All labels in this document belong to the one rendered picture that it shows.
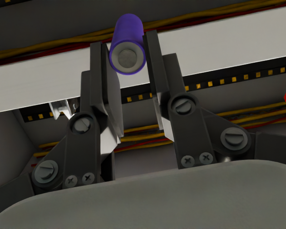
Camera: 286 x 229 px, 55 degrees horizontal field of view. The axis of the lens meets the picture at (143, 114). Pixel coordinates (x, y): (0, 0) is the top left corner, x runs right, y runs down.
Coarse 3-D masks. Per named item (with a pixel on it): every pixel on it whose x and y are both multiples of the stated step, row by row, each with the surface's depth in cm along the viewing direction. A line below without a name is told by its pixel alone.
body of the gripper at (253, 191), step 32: (256, 160) 8; (64, 192) 8; (96, 192) 8; (128, 192) 8; (160, 192) 8; (192, 192) 8; (224, 192) 8; (256, 192) 7; (0, 224) 8; (32, 224) 8; (64, 224) 8; (96, 224) 8; (128, 224) 7; (160, 224) 7; (192, 224) 7; (224, 224) 7; (256, 224) 7
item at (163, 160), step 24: (240, 120) 48; (264, 120) 52; (48, 144) 54; (120, 144) 54; (144, 144) 53; (168, 144) 51; (24, 168) 54; (120, 168) 47; (144, 168) 46; (168, 168) 44
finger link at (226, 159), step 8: (256, 136) 10; (264, 136) 10; (272, 136) 10; (280, 136) 10; (256, 144) 10; (264, 144) 10; (272, 144) 10; (280, 144) 10; (216, 152) 10; (248, 152) 10; (256, 152) 10; (264, 152) 10; (272, 152) 10; (280, 152) 9; (224, 160) 10; (232, 160) 10; (272, 160) 9; (280, 160) 9
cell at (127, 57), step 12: (120, 24) 16; (132, 24) 15; (120, 36) 13; (132, 36) 13; (120, 48) 13; (132, 48) 13; (120, 60) 13; (132, 60) 13; (144, 60) 13; (120, 72) 13; (132, 72) 14
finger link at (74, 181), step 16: (80, 112) 11; (80, 128) 11; (96, 128) 10; (80, 144) 10; (96, 144) 10; (64, 160) 10; (80, 160) 10; (96, 160) 10; (112, 160) 12; (64, 176) 9; (80, 176) 9; (96, 176) 9; (112, 176) 12
